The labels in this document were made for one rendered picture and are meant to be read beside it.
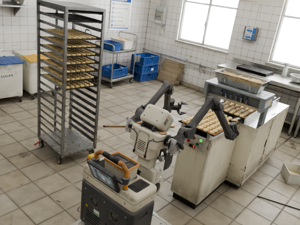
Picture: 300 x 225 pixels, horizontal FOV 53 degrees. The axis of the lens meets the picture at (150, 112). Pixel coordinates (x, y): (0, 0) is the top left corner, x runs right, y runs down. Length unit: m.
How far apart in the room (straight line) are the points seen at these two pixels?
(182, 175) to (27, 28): 4.15
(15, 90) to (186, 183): 3.46
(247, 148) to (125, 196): 1.88
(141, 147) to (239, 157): 1.63
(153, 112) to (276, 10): 4.70
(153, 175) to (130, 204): 0.42
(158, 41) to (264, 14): 2.76
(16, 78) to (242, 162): 3.79
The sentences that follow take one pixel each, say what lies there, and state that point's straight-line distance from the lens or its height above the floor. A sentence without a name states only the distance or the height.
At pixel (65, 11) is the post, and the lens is 3.23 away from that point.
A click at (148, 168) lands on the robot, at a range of 2.40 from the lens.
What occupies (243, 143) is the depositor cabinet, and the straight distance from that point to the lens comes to 3.58.
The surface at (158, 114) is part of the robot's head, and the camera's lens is 2.25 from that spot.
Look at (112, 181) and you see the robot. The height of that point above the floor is 0.90.
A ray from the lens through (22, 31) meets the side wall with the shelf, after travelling 6.16.
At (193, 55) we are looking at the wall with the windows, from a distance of 7.41.
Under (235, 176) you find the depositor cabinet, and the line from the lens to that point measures 3.78.
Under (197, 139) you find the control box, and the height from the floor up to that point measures 0.81.
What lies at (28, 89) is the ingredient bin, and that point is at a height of 0.19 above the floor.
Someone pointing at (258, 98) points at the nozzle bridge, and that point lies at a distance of 3.39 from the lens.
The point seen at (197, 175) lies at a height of 0.42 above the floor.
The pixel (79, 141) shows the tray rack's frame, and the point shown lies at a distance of 4.07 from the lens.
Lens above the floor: 2.06
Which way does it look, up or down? 22 degrees down
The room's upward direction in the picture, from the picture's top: 8 degrees clockwise
